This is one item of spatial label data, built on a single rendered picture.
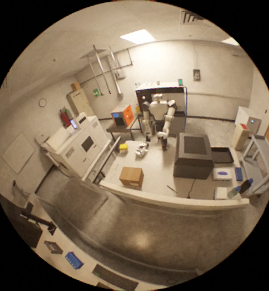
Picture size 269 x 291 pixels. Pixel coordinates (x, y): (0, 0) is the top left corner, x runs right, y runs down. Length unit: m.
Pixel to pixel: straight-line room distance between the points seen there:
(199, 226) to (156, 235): 0.75
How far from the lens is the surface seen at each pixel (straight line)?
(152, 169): 1.27
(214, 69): 3.82
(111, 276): 1.27
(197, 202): 1.03
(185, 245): 2.03
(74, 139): 1.47
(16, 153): 4.26
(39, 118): 4.39
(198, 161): 1.01
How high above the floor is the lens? 1.96
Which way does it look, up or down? 41 degrees down
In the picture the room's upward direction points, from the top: 18 degrees counter-clockwise
